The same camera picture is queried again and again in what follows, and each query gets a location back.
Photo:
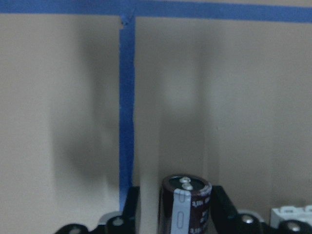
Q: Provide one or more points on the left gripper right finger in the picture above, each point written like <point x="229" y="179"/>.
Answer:
<point x="223" y="212"/>

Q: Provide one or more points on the dark cylindrical capacitor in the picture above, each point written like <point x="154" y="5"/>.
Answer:
<point x="184" y="205"/>

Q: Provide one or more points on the white red circuit breaker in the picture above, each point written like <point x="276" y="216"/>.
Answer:
<point x="303" y="214"/>

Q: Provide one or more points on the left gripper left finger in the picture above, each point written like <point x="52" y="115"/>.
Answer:
<point x="132" y="210"/>

